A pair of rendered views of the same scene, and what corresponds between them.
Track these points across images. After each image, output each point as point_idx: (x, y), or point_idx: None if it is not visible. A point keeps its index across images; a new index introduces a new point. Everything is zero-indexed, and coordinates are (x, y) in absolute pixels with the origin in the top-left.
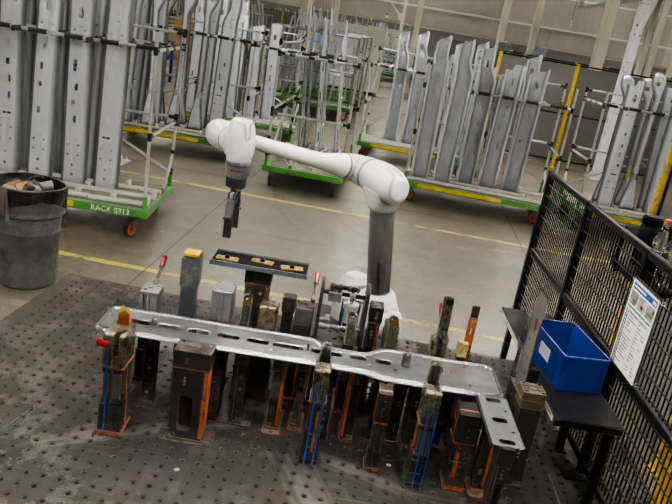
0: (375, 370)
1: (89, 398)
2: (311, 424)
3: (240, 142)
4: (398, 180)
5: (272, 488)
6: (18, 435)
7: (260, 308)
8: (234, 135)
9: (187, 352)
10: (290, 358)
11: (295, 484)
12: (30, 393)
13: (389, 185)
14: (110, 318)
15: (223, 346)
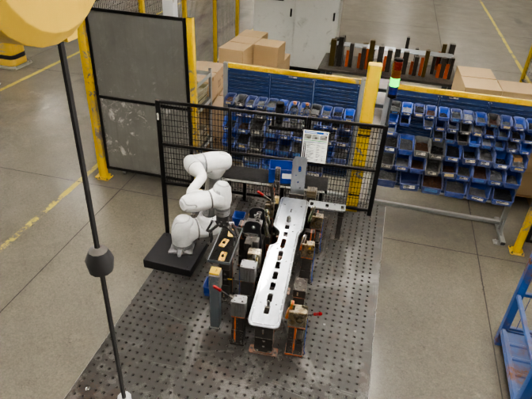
0: (296, 230)
1: (267, 363)
2: (310, 266)
3: (231, 195)
4: (229, 155)
5: (329, 293)
6: (310, 389)
7: (260, 256)
8: (229, 193)
9: (306, 286)
10: (292, 256)
11: (325, 286)
12: (267, 392)
13: (230, 161)
14: (266, 321)
15: (287, 277)
